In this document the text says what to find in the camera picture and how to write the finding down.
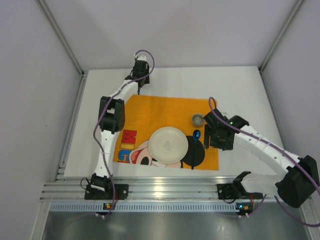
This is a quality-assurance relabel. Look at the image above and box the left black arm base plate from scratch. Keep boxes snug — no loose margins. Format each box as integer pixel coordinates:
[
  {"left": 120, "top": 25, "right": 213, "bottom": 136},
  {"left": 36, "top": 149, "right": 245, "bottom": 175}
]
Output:
[{"left": 84, "top": 184, "right": 129, "bottom": 200}]

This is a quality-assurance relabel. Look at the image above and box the small speckled stone cup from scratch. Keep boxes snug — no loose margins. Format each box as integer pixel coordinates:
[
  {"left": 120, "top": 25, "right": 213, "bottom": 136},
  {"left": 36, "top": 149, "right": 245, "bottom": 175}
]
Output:
[{"left": 191, "top": 113, "right": 205, "bottom": 128}]

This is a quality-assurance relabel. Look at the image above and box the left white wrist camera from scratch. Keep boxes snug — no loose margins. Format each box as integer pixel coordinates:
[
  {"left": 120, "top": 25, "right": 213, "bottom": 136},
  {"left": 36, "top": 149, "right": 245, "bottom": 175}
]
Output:
[{"left": 134, "top": 55, "right": 147, "bottom": 62}]

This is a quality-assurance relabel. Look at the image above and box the aluminium mounting rail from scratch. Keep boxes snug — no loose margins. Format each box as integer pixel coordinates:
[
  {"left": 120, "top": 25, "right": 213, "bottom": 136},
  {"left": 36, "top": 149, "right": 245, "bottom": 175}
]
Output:
[{"left": 39, "top": 176, "right": 312, "bottom": 202}]

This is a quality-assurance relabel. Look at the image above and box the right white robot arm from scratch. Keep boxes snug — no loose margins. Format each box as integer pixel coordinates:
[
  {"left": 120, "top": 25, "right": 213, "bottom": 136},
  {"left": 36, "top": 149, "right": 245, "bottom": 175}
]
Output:
[{"left": 204, "top": 108, "right": 320, "bottom": 208}]

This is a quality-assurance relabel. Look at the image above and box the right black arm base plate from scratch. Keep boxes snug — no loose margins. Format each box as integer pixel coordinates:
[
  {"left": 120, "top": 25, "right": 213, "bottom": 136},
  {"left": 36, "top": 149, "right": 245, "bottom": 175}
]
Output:
[{"left": 216, "top": 183, "right": 250, "bottom": 200}]

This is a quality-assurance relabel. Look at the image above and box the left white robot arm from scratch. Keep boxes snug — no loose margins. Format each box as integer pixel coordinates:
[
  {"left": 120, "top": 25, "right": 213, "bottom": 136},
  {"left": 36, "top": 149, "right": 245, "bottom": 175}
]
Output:
[{"left": 90, "top": 55, "right": 151, "bottom": 192}]

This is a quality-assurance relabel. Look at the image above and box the left aluminium frame post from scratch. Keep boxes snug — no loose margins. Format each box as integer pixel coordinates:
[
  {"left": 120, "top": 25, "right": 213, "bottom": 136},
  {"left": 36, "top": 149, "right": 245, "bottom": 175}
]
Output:
[{"left": 35, "top": 0, "right": 85, "bottom": 77}]

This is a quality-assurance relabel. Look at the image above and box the cream round plate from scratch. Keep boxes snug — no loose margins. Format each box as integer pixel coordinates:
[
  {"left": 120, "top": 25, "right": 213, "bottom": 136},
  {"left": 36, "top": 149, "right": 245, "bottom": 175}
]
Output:
[{"left": 148, "top": 126, "right": 189, "bottom": 165}]

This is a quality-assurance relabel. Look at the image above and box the aluminium frame post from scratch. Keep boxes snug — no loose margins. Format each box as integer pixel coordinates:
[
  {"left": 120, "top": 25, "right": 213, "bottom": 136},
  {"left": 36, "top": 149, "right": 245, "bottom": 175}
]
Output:
[
  {"left": 258, "top": 0, "right": 307, "bottom": 73},
  {"left": 35, "top": 0, "right": 85, "bottom": 77}
]

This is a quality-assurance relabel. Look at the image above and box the right aluminium frame post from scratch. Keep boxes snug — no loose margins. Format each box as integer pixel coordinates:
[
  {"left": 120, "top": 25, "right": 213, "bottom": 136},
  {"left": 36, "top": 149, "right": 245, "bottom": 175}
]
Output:
[{"left": 258, "top": 0, "right": 307, "bottom": 73}]

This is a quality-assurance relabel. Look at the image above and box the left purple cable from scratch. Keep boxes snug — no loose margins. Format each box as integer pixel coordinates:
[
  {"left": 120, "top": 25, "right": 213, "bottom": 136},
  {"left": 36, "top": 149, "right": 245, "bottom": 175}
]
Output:
[{"left": 92, "top": 49, "right": 156, "bottom": 217}]

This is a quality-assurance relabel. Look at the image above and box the orange Mickey Mouse cloth placemat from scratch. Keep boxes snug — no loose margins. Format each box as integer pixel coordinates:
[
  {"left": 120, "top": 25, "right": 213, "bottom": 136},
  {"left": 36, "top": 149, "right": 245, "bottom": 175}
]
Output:
[{"left": 113, "top": 95, "right": 219, "bottom": 171}]

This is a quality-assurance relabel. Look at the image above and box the slotted grey cable duct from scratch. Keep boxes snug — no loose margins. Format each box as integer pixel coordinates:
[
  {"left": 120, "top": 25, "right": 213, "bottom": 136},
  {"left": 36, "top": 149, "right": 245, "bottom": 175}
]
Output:
[{"left": 50, "top": 201, "right": 252, "bottom": 213}]

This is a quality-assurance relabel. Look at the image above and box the blue metallic spoon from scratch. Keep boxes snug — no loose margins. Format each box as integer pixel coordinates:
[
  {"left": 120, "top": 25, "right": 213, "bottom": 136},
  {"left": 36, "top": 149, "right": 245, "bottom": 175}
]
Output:
[{"left": 191, "top": 129, "right": 201, "bottom": 170}]

